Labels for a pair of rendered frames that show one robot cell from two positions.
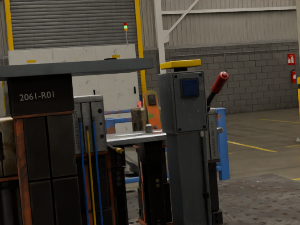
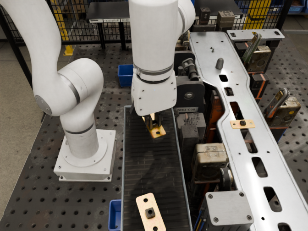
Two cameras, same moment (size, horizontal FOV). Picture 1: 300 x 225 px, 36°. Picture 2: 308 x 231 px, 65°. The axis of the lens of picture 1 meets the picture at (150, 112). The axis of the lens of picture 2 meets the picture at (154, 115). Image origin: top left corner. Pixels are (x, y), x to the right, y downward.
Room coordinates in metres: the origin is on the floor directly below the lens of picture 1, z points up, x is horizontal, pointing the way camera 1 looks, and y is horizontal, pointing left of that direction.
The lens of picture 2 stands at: (0.87, -0.11, 1.65)
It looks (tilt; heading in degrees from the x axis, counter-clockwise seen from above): 47 degrees down; 105
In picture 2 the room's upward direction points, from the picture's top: straight up
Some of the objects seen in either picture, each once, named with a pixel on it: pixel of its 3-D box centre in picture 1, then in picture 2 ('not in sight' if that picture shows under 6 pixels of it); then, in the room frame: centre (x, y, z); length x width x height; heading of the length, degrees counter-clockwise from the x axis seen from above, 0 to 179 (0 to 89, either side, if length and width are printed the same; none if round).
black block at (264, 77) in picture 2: not in sight; (250, 101); (1.10, 0.82, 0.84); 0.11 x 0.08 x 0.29; 19
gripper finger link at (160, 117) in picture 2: not in sight; (162, 112); (0.78, 0.31, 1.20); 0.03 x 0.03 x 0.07; 37
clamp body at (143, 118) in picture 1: (150, 166); not in sight; (1.39, 0.01, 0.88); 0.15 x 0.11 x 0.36; 19
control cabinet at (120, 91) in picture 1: (75, 88); not in sight; (9.06, 1.41, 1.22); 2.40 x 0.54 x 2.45; 105
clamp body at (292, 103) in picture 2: not in sight; (270, 131); (1.17, 0.62, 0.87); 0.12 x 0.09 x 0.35; 19
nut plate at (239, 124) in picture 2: not in sight; (242, 123); (1.03, 0.51, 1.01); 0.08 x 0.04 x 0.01; 19
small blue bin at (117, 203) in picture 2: not in sight; (123, 218); (0.68, 0.17, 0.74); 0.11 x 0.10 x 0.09; 109
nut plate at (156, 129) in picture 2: not in sight; (153, 123); (0.76, 0.29, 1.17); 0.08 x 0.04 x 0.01; 127
